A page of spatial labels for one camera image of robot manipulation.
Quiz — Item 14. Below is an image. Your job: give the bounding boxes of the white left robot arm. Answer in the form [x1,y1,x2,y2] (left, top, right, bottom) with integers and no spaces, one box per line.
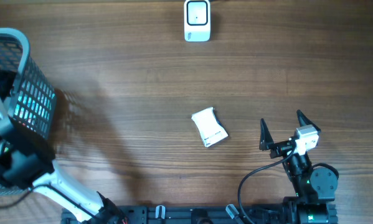
[0,98,127,223]

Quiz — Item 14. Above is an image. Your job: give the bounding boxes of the grey plastic shopping basket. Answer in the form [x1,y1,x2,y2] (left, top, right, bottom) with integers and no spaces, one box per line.
[0,26,57,197]

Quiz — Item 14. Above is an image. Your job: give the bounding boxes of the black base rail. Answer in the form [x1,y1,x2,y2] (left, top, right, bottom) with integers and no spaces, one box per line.
[60,203,339,224]

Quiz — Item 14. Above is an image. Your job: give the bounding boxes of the white paper packet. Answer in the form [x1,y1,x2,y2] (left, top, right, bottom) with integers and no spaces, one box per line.
[191,107,229,147]

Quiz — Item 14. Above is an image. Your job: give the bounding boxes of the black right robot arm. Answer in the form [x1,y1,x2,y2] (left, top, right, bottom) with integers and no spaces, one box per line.
[252,110,339,223]

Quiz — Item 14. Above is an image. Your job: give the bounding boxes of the black camera cable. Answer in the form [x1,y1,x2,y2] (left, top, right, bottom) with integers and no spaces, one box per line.
[237,146,298,224]

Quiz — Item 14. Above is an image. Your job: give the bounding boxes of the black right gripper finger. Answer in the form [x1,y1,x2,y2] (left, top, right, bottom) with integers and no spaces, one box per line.
[296,110,321,133]
[259,118,274,151]

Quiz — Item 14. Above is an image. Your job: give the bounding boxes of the white barcode scanner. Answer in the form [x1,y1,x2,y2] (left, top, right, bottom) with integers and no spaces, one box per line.
[184,0,211,42]

